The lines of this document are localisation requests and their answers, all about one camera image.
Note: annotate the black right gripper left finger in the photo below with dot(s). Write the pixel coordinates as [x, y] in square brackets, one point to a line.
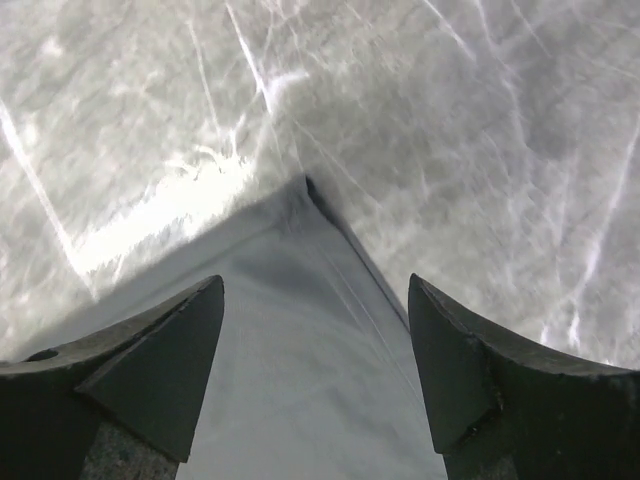
[145, 376]

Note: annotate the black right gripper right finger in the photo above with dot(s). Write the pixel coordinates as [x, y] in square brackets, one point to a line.
[501, 406]

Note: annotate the dark grey t-shirt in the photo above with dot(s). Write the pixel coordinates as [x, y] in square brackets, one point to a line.
[314, 375]

